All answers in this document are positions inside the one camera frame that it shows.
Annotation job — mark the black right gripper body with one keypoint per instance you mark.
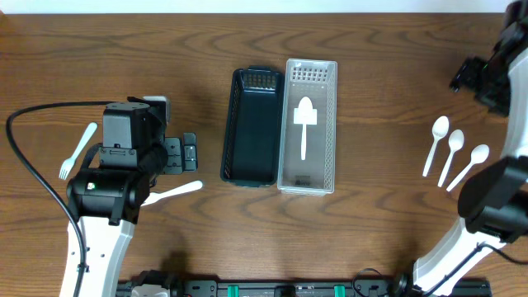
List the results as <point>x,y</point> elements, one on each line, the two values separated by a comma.
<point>465,73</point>

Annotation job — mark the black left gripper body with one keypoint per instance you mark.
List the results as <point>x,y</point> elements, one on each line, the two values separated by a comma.
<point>176,153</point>

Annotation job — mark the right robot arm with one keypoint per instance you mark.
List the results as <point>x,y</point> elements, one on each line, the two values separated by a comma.
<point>492,204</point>

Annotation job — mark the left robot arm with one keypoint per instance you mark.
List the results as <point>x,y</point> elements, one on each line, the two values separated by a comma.
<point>106,200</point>

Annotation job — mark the white plastic fork lower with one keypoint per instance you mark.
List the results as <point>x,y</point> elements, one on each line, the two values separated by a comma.
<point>154,197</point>

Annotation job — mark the white plastic fork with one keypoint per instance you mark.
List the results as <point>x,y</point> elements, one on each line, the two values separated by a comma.
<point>69,163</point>
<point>154,197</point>

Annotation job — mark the dark green plastic basket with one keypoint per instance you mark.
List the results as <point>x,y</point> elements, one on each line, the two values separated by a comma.
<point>253,127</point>

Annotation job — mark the white plastic fork far left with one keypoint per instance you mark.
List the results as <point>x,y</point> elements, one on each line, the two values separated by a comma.
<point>69,163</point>

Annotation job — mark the clear plastic basket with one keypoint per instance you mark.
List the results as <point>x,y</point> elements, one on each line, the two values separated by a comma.
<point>315,176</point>

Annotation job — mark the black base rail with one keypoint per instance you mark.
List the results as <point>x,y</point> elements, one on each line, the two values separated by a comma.
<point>158,283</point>

